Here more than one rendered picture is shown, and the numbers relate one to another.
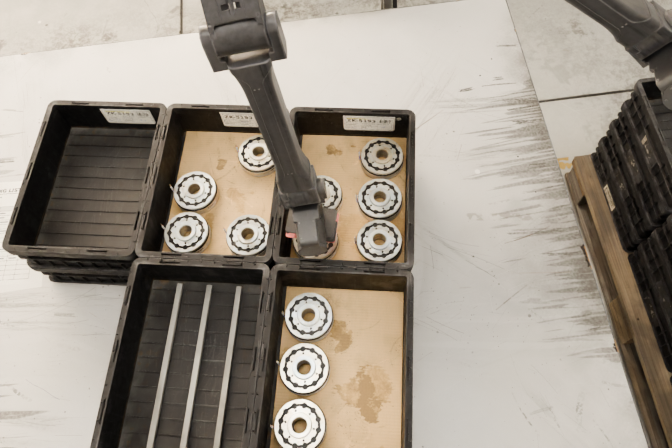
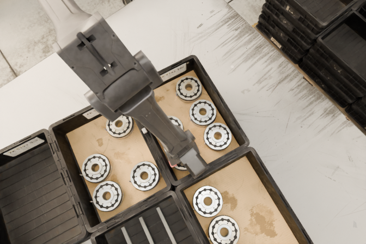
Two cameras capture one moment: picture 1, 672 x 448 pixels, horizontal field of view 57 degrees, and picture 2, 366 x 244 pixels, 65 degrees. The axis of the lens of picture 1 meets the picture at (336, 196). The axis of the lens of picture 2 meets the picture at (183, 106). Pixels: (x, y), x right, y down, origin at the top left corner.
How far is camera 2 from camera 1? 0.48 m
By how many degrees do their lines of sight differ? 14
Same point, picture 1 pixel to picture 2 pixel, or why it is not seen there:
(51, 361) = not seen: outside the picture
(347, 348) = (237, 204)
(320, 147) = not seen: hidden behind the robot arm
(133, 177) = (51, 180)
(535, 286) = (295, 110)
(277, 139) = (166, 132)
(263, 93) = (153, 114)
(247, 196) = (127, 152)
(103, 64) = not seen: outside the picture
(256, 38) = (141, 82)
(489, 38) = not seen: outside the picture
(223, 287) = (148, 213)
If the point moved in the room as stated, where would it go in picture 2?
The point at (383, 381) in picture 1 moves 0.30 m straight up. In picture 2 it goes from (266, 210) to (295, 213)
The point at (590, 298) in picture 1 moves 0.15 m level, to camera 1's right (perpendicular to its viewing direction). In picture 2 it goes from (322, 101) to (346, 81)
